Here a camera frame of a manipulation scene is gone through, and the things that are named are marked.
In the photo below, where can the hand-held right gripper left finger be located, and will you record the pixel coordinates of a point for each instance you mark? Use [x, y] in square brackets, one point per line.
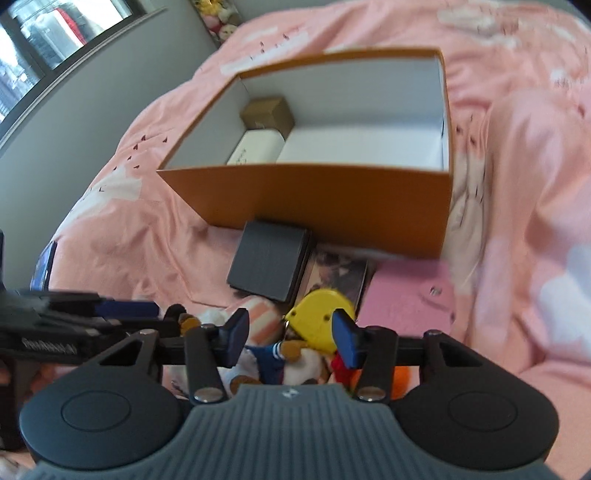
[238, 334]

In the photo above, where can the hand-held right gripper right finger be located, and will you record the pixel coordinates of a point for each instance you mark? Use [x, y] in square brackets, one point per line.
[344, 341]

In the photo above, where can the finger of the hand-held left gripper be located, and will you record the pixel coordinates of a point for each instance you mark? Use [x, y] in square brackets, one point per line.
[129, 309]

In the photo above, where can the yellow tape measure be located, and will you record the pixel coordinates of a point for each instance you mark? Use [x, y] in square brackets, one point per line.
[314, 314]

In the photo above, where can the pink studded case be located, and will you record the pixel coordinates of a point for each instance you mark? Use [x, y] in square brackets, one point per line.
[401, 300]

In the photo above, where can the dark grey box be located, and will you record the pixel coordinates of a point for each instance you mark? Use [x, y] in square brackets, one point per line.
[268, 261]

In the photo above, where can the orange cardboard box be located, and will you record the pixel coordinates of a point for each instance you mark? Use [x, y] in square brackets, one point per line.
[323, 207]

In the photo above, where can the pink striped plush toy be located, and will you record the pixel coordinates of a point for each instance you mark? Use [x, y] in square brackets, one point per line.
[261, 309]

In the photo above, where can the brown bear plush toy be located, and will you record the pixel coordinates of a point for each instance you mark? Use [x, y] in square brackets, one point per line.
[272, 355]

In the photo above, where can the orange plush toy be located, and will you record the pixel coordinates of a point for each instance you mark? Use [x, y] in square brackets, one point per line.
[401, 376]

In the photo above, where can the blue flat device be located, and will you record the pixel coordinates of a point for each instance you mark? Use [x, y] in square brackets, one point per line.
[42, 267]

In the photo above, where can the white rounded box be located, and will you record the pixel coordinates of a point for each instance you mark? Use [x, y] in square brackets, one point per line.
[256, 147]

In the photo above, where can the small brown cardboard box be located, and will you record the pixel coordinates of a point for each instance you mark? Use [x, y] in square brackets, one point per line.
[272, 115]

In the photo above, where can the pink printed blanket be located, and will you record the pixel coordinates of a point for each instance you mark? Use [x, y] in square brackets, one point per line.
[508, 138]

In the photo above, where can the window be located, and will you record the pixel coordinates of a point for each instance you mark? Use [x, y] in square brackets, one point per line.
[27, 37]

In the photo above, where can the row of plush toys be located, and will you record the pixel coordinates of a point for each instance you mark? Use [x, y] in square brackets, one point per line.
[217, 18]

